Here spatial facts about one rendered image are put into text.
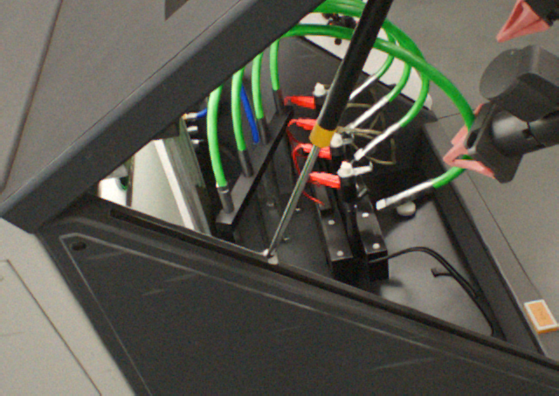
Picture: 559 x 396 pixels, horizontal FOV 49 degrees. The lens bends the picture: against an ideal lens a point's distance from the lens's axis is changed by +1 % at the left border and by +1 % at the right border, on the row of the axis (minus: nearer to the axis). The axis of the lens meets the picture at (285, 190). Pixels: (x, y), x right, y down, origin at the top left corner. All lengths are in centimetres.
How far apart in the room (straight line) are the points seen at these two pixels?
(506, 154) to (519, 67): 14
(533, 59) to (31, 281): 52
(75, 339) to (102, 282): 9
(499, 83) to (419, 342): 30
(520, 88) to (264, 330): 36
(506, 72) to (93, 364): 52
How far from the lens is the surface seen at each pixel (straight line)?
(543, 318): 102
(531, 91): 67
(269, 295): 62
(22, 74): 66
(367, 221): 111
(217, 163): 93
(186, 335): 66
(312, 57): 122
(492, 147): 76
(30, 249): 57
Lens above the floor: 178
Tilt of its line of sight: 42 degrees down
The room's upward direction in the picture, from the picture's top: 11 degrees counter-clockwise
